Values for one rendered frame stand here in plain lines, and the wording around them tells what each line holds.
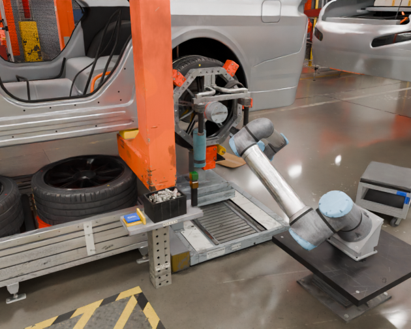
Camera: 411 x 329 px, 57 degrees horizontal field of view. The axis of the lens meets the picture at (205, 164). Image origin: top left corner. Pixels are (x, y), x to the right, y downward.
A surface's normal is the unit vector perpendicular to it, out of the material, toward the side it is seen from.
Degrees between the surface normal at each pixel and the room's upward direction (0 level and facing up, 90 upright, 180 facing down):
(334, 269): 0
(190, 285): 0
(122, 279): 0
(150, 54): 90
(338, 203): 39
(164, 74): 90
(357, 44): 87
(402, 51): 89
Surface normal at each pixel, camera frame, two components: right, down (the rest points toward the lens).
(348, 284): 0.00, -0.92
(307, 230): -0.43, -0.11
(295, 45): 0.54, 0.32
